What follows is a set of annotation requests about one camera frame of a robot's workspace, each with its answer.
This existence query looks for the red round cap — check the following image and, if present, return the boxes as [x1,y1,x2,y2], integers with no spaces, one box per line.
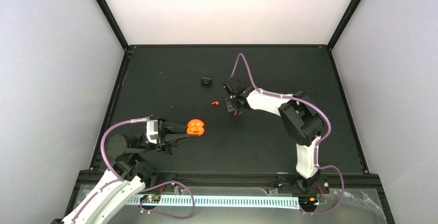
[186,119,205,136]

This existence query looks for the black glossy earbud charging case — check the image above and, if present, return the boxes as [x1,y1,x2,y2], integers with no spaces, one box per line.
[200,77,212,86]

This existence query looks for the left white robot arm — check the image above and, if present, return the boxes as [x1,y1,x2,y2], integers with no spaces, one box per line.
[52,117,205,223]

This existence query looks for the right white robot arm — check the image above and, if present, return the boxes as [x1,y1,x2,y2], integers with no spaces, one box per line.
[223,78,324,193]

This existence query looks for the clear plastic sheet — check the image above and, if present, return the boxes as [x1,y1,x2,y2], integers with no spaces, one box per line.
[260,187,386,220]

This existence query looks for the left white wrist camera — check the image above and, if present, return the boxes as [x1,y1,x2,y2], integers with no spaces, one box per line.
[146,120,159,144]

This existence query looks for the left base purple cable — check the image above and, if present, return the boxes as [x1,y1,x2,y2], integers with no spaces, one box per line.
[138,181,196,220]

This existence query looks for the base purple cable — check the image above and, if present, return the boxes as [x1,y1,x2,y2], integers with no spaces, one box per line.
[138,181,196,220]
[298,165,345,216]

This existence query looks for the black aluminium front rail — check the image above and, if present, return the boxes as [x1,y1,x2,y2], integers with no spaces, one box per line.
[73,170,383,190]

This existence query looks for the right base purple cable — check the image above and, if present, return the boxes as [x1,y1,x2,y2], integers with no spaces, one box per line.
[298,165,345,216]

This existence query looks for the white slotted cable duct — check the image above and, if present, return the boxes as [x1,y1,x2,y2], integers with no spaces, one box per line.
[126,195,300,210]

